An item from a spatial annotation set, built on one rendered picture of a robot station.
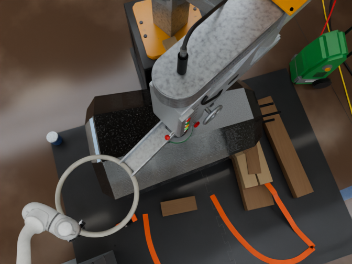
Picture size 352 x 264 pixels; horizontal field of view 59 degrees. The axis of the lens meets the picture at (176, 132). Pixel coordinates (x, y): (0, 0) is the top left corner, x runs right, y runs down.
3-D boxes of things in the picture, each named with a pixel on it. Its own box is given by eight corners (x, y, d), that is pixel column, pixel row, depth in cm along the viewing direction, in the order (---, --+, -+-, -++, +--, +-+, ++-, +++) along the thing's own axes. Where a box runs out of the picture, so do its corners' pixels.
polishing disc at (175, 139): (154, 130, 211) (154, 129, 209) (173, 106, 215) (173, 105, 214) (179, 149, 208) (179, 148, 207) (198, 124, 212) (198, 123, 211)
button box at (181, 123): (187, 124, 172) (190, 106, 144) (190, 127, 171) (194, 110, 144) (176, 133, 170) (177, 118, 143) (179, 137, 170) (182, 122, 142)
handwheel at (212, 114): (209, 100, 187) (212, 91, 172) (221, 112, 185) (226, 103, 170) (191, 117, 184) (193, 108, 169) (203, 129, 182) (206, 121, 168)
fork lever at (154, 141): (194, 80, 196) (194, 78, 191) (216, 102, 192) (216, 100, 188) (117, 158, 198) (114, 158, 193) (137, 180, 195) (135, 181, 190)
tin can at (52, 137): (63, 135, 292) (58, 131, 280) (61, 145, 290) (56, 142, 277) (52, 134, 292) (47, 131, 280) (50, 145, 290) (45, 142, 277)
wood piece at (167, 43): (161, 44, 234) (161, 40, 229) (174, 39, 235) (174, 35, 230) (173, 66, 229) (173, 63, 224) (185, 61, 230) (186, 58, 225)
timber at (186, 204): (163, 216, 276) (162, 216, 264) (160, 202, 279) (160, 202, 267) (196, 209, 278) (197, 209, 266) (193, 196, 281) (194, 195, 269)
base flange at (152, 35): (131, 7, 246) (130, 2, 241) (190, -9, 251) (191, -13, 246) (148, 61, 234) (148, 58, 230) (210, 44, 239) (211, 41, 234)
